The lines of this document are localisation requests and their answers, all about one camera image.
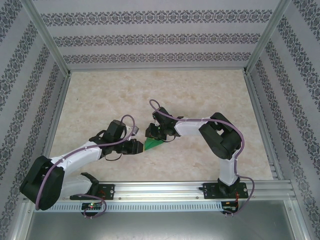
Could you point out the aluminium side rail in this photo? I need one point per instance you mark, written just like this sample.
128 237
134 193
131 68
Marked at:
262 125
53 112

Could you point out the aluminium frame post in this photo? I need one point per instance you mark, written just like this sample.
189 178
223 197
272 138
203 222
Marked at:
267 32
47 37

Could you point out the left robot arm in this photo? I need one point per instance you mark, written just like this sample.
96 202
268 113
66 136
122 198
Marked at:
42 182

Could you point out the green paper sheet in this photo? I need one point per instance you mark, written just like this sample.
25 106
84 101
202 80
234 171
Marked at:
152 145

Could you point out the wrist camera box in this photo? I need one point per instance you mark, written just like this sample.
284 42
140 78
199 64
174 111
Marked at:
156 123
135 130

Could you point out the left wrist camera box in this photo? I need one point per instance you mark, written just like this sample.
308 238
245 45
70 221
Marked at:
135 130

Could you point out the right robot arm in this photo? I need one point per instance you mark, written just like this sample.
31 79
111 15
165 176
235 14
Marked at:
220 140

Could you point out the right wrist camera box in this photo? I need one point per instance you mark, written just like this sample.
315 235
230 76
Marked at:
156 123

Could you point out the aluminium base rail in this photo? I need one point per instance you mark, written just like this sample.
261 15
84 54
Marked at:
160 190

